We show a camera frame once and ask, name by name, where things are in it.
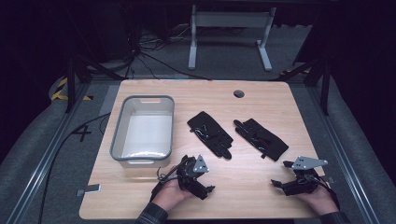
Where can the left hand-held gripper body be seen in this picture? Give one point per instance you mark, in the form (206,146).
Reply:
(186,169)

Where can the person's left hand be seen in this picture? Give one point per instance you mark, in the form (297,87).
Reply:
(169,194)

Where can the round grey table grommet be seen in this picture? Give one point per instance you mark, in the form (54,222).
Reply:
(238,94)

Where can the grey plastic bin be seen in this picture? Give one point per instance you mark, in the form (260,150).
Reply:
(146,133)

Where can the yellow black hazard tape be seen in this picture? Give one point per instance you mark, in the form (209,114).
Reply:
(60,90)

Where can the black glove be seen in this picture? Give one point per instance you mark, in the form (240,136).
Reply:
(264,140)
(209,132)

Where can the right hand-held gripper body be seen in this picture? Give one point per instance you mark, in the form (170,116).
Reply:
(306,180)

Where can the person's right hand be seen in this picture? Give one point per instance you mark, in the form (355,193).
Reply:
(320,200)

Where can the grey tape piece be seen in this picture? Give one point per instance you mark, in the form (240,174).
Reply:
(90,189)

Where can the aluminium floor rail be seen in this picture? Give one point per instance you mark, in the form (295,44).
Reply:
(46,155)
(345,155)

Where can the white metal stand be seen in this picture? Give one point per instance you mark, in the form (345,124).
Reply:
(230,19)

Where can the black tape floor mark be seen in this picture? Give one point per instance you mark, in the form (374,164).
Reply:
(81,133)

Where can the black metal frame leg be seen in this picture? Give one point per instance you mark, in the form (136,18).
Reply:
(71,84)
(325,87)

